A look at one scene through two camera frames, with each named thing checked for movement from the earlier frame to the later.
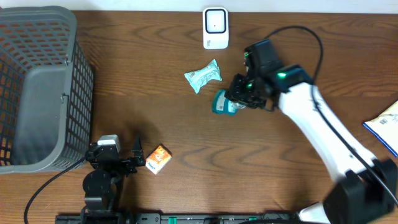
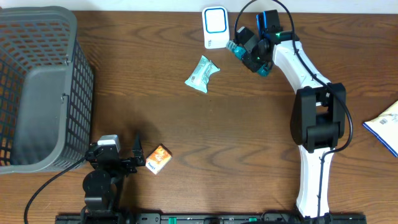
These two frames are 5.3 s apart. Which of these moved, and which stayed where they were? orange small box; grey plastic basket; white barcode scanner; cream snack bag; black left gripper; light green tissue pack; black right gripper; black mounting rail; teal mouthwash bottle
Moved: black right gripper; light green tissue pack; teal mouthwash bottle
Stayed: orange small box; grey plastic basket; black left gripper; white barcode scanner; black mounting rail; cream snack bag
